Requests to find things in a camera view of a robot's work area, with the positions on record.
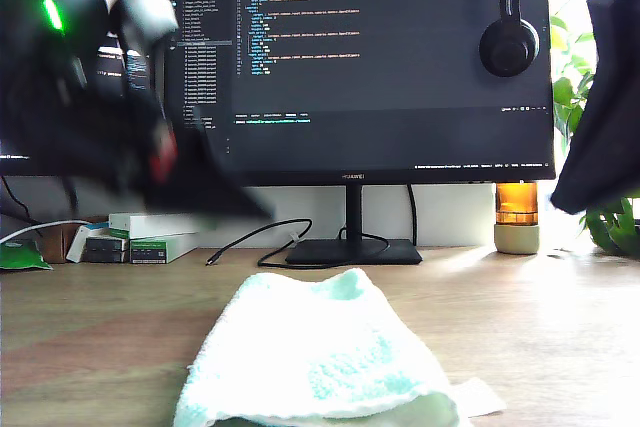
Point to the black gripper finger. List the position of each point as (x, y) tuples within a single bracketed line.
[(200, 187), (615, 122)]

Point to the mint tea towel pink border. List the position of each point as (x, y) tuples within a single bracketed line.
[(310, 347)]

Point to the long white cardboard box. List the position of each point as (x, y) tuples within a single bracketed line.
[(150, 224)]

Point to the white box with green label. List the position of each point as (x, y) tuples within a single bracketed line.
[(150, 251)]

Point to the green leafy houseplant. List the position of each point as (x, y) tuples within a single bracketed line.
[(615, 232)]

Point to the small dark grey box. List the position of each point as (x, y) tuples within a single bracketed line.
[(102, 257), (105, 244)]

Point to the amber glass lamp beige base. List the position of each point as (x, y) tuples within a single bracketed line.
[(517, 207)]

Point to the black over-ear headphones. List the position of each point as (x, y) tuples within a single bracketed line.
[(507, 49)]

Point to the black monitor with purple window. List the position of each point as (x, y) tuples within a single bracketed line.
[(135, 72)]

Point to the white box with blue edge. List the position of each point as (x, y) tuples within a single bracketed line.
[(75, 247)]

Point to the brown cardboard box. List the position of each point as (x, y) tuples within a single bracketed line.
[(55, 244)]

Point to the green plastic packet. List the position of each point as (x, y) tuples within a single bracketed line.
[(20, 257)]

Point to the black Huawei monitor on stand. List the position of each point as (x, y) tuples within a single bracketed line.
[(375, 72)]

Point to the arm's white camera box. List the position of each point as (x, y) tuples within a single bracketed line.
[(145, 7)]

